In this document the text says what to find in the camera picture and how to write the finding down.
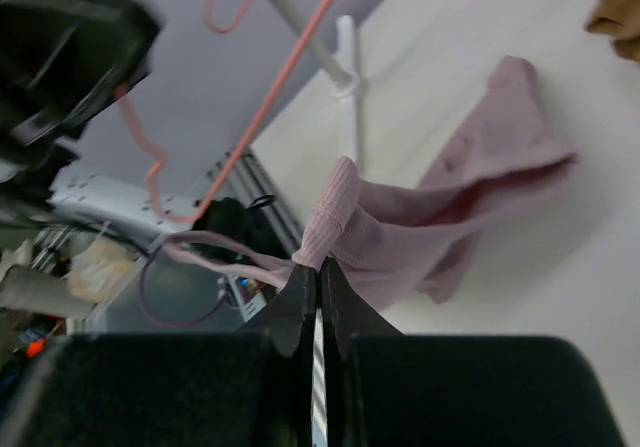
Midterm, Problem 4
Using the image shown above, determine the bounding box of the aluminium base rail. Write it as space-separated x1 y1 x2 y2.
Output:
216 149 302 258

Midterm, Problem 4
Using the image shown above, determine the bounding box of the mauve tank top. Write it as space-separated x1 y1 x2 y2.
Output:
164 57 576 310

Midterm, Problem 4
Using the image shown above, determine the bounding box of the clothes rack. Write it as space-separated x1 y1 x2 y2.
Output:
269 0 365 168

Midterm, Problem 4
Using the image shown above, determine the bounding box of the pink hanger of green top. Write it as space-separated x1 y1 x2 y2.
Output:
200 0 256 35

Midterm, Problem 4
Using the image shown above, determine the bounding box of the brown tank top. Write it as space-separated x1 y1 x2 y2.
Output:
584 0 639 63

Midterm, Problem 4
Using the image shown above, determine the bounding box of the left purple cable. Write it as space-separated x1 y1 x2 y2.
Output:
137 244 226 326

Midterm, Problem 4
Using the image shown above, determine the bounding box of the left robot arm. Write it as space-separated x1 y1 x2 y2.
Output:
1 0 257 245

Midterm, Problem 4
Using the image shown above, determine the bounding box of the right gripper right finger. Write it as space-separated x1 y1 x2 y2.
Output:
319 259 624 446

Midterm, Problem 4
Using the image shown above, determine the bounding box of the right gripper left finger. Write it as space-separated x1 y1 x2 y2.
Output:
1 266 317 446

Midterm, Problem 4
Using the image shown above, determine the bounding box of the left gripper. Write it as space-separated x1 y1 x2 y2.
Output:
1 0 161 167

